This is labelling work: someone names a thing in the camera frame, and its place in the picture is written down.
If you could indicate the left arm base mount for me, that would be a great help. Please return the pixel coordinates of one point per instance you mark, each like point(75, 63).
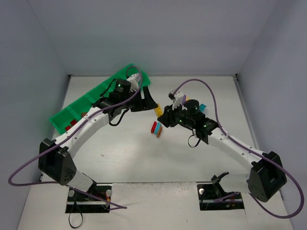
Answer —
point(79, 204)

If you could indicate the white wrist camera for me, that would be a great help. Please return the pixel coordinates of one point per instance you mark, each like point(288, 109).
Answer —
point(177, 98)
point(134, 79)

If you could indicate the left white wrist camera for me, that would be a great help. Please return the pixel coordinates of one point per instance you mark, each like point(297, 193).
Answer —
point(134, 79)

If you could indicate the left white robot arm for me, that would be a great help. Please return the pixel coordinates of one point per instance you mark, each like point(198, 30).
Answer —
point(56, 156)

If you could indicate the yellow long lego plate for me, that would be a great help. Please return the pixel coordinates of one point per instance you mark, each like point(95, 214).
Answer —
point(158, 111)

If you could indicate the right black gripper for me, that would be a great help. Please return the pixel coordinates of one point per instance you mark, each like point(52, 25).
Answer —
point(171, 116)

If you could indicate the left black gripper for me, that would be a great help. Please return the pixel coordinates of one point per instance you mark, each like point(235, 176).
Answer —
point(140, 102)

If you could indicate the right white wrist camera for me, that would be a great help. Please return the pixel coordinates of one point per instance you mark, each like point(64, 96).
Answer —
point(177, 98)

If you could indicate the loose teal lego brick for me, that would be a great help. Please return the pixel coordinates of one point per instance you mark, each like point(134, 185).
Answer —
point(202, 107)

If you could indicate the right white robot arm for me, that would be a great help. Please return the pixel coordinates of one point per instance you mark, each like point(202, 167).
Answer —
point(263, 177)

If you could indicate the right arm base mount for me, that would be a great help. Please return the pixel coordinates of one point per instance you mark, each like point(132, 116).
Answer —
point(212, 197)

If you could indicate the teal lego in stack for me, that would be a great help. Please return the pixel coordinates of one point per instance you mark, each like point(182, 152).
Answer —
point(158, 125)

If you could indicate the green divided sorting tray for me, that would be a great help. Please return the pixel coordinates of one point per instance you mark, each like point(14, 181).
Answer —
point(82, 105)

